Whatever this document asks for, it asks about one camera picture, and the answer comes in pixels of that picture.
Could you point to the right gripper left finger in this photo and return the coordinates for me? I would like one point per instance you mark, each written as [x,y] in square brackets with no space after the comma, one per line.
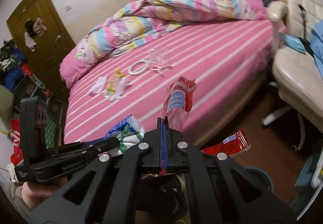
[142,158]

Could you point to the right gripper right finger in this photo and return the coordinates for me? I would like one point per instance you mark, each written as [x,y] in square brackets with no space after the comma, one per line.
[178,155]

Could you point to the blue green white wrapper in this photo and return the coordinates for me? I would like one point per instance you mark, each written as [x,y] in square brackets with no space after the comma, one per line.
[129,132]

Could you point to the red white snack wrapper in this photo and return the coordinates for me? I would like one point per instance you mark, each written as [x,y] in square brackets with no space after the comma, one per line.
[178,102]

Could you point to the white tissue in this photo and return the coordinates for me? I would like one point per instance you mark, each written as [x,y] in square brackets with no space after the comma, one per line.
[120,89]

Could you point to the yellow clear plastic wrapper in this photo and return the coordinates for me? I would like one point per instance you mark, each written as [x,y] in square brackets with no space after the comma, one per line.
[113,83]

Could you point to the clear plastic bag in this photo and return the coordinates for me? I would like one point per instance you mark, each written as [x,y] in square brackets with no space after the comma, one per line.
[159,57]

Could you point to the dark round trash bin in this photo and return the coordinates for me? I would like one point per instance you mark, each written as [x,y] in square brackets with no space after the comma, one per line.
[261,175]

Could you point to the person's left hand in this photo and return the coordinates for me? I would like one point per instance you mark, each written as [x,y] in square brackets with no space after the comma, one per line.
[33,194]

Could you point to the red wrapper on floor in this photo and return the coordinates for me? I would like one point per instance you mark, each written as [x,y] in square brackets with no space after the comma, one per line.
[232,145]

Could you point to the white paper scrap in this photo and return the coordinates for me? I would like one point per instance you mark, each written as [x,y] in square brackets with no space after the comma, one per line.
[98,86]

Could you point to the clutter pile by door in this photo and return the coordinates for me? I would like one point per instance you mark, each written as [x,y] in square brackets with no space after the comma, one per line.
[16,75]

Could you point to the pink plastic clip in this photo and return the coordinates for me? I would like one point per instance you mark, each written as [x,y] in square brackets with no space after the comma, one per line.
[160,69]

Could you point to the white tape roll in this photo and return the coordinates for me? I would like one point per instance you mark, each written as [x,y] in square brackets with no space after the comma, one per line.
[138,68]

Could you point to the pink striped bed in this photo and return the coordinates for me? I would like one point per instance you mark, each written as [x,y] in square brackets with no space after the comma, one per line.
[228,62]

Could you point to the clothes hanging on door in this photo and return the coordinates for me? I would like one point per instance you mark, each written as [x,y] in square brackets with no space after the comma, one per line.
[33,29]

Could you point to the brown wooden door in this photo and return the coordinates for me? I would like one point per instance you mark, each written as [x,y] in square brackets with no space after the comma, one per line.
[51,49]

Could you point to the colourful pastel quilt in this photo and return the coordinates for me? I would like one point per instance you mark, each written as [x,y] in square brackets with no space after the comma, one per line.
[142,21]

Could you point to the cream leather office chair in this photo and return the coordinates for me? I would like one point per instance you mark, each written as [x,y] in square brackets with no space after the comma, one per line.
[297,64]

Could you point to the blue clothes on chair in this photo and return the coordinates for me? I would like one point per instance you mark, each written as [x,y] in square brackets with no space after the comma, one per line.
[313,47]

